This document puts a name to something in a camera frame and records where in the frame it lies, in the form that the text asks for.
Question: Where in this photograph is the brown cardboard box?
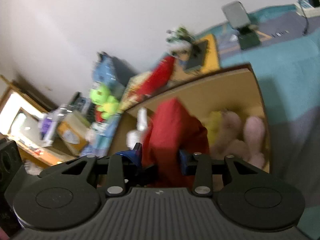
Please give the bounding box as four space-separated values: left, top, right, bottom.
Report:
107 63 272 188

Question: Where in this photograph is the red cloth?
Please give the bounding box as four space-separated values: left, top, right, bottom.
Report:
142 98 209 189

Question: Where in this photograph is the wooden shelf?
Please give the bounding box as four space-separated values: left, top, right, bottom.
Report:
1 75 74 168

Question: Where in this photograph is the yellow cloth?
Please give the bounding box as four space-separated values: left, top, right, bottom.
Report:
205 111 223 145

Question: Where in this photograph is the yellow book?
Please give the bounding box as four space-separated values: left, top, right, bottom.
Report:
172 33 221 81

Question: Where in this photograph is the black smartphone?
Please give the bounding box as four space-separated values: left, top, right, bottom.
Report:
184 40 208 72

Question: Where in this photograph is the white green plush toy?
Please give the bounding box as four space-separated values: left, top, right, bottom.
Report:
166 25 194 57

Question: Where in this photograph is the phone on green stand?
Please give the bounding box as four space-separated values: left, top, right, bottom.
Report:
222 1 260 50

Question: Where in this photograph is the colourful picture book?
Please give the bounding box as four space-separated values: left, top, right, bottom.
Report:
119 71 152 112

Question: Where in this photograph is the purple white package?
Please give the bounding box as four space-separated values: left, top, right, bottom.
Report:
38 104 73 147

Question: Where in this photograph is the orange tissue box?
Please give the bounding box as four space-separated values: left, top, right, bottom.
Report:
57 111 91 156

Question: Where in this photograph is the blue plush toy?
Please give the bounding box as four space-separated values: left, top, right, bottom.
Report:
92 51 125 99

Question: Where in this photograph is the green frog plush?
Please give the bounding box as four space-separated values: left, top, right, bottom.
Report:
89 82 119 120

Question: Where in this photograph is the pink bunny plush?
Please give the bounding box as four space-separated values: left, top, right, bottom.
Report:
210 111 266 169

